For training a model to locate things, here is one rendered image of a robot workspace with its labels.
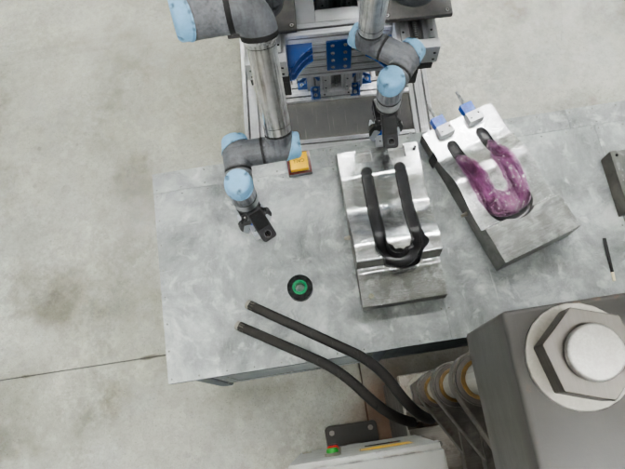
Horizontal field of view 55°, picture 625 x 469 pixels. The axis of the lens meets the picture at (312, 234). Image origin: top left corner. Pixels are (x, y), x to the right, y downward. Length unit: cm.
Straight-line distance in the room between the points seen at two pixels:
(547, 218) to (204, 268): 108
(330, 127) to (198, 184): 89
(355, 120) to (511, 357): 216
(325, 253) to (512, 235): 58
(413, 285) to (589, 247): 58
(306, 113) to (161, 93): 81
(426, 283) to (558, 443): 122
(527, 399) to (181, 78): 276
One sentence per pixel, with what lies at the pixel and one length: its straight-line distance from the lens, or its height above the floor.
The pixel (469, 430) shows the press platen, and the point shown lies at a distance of 141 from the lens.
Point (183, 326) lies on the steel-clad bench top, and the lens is 195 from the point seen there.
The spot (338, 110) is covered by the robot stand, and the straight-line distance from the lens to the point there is 279.
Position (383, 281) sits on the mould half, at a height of 86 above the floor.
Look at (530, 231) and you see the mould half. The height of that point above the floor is 91.
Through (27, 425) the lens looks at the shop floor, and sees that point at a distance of 300.
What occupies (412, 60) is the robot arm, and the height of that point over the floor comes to 117.
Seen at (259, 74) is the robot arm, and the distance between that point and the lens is 156.
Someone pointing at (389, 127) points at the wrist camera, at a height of 101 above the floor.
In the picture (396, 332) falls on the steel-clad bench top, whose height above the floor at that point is 80.
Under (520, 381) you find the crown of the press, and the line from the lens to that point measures 69.
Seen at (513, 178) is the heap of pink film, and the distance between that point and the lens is 198.
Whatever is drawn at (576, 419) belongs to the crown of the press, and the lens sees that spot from 71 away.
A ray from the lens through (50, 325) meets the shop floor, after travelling 300.
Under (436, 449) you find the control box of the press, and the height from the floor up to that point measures 147.
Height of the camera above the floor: 267
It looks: 73 degrees down
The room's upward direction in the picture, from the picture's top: 9 degrees counter-clockwise
